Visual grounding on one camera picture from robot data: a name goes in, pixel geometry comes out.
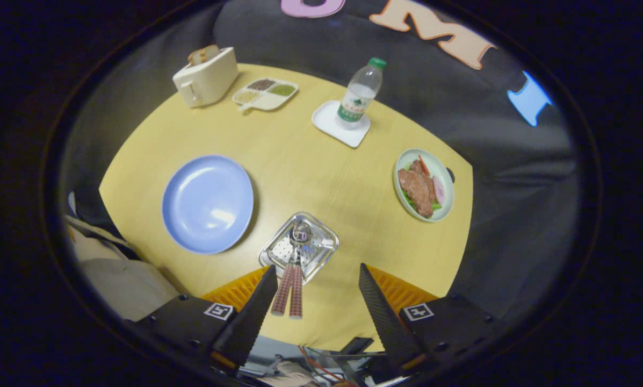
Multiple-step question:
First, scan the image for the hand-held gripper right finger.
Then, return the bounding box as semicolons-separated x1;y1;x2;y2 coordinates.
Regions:
358;262;507;371

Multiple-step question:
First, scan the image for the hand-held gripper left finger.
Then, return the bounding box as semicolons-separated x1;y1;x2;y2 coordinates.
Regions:
125;264;279;371

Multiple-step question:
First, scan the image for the fork with checkered handle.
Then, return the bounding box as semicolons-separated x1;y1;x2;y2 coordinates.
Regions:
271;253;295;316

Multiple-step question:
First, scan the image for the spoon with checkered handle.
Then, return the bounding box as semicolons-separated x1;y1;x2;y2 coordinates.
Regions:
289;223;312;320

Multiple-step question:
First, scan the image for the metal cutlery holder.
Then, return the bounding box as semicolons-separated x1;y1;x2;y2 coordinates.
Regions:
258;211;339;285

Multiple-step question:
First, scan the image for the blue round plate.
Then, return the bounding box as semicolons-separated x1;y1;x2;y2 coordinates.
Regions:
162;155;255;255

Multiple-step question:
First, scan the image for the person's beige clothing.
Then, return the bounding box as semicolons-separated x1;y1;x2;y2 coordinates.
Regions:
66;191;179;322

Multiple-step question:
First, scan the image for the green plate with meat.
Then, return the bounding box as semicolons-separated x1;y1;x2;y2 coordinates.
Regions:
393;148;455;223

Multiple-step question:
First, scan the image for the white square coaster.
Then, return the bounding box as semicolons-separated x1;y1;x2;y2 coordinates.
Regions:
312;100;371;148

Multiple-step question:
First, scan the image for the clear water bottle green cap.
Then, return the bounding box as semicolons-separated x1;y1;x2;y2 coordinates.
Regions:
336;57;387;130

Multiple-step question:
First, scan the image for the white divided bean dish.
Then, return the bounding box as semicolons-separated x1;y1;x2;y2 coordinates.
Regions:
232;78;299;112

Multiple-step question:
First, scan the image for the white toaster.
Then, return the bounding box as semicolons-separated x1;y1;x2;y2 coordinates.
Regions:
172;47;240;109

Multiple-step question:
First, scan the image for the red cable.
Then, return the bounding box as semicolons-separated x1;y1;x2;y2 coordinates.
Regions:
299;346;344;385

